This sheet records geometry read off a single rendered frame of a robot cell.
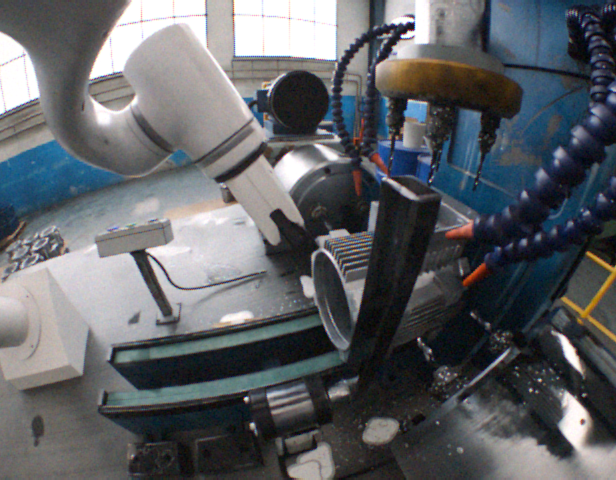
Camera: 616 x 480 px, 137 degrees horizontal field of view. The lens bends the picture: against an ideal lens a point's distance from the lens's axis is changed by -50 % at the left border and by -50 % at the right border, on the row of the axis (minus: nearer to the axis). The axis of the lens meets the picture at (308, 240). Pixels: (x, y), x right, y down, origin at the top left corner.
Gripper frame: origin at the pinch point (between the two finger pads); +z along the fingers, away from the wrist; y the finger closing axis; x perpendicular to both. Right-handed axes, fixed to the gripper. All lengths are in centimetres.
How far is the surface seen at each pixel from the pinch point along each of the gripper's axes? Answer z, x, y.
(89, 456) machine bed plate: 0, -58, 18
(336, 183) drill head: 3.4, 11.6, -14.7
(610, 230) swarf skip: 269, 341, 16
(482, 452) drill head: -1.0, 3.6, 31.7
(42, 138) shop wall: -236, -337, -473
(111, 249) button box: -15.1, -35.0, -16.6
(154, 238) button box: -10.1, -25.5, -16.8
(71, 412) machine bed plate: -4, -65, 8
